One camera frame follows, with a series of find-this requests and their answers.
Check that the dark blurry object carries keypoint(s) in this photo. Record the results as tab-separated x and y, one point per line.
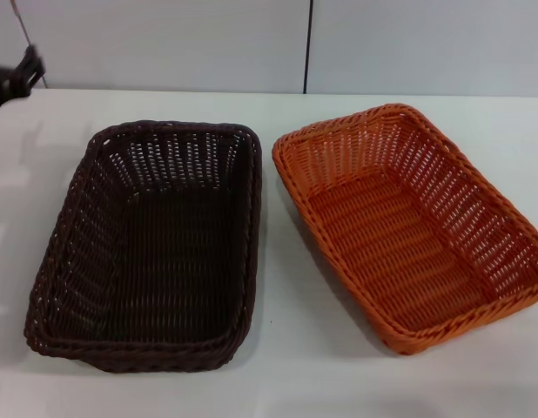
16	82

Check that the orange wicker basket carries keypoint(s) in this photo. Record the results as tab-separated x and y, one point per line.
382	226

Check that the dark brown wicker basket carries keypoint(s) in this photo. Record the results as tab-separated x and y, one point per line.
164	261

